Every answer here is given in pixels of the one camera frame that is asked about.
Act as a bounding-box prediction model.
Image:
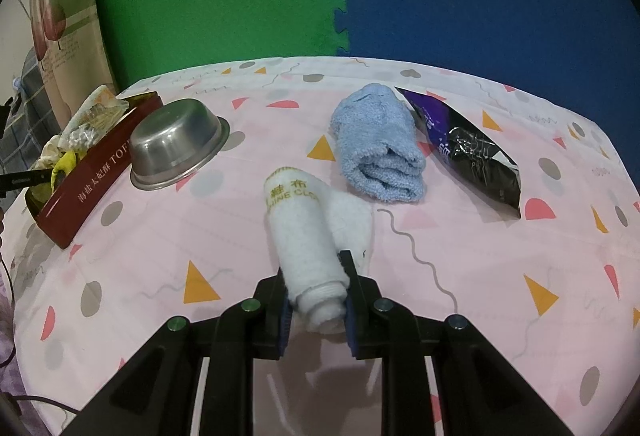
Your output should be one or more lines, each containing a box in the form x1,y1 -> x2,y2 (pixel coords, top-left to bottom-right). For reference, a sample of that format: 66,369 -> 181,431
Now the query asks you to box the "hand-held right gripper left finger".
60,266 -> 293,436

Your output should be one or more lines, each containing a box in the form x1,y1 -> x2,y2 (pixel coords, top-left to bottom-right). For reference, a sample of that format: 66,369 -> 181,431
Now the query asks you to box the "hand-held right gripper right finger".
336,250 -> 576,436

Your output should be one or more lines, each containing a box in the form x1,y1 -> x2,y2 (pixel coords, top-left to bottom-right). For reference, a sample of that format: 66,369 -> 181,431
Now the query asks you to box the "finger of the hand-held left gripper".
0,169 -> 53,197

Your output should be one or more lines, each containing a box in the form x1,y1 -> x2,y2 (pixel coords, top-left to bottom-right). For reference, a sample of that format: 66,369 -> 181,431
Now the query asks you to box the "cream cloth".
37,139 -> 63,172

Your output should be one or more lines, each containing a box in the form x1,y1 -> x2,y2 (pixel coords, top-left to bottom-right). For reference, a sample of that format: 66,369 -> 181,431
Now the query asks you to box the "yellow cloth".
37,149 -> 83,197

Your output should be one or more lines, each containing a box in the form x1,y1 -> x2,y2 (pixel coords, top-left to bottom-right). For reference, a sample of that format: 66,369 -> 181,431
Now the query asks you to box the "dark red box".
25,91 -> 163,251

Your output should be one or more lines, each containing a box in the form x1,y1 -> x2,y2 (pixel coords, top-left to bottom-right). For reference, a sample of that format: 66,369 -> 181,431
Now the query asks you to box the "white towel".
262,166 -> 376,334

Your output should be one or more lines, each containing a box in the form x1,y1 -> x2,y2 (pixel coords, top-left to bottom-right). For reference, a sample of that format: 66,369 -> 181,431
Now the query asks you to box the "plaid cloth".
0,46 -> 61,167

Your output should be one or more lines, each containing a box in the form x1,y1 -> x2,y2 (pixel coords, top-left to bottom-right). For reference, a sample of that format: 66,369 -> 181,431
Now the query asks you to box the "steel bowl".
129,99 -> 231,191

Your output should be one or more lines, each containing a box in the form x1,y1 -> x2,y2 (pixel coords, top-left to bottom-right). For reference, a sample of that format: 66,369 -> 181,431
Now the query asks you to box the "pink patterned tablecloth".
10,56 -> 640,436

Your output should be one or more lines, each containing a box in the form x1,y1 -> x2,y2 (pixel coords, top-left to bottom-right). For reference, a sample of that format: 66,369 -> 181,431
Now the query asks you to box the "purple cloth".
0,266 -> 31,417

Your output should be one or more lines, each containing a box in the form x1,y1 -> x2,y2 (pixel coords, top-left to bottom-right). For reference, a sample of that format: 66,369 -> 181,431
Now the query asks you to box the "light blue towel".
331,84 -> 428,204

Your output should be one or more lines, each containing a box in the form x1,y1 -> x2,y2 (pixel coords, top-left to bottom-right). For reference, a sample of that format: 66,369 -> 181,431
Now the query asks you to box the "black purple foil packet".
395,86 -> 522,219

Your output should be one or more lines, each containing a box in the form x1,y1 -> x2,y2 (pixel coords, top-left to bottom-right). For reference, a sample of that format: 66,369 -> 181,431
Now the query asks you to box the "black cable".
0,393 -> 81,414

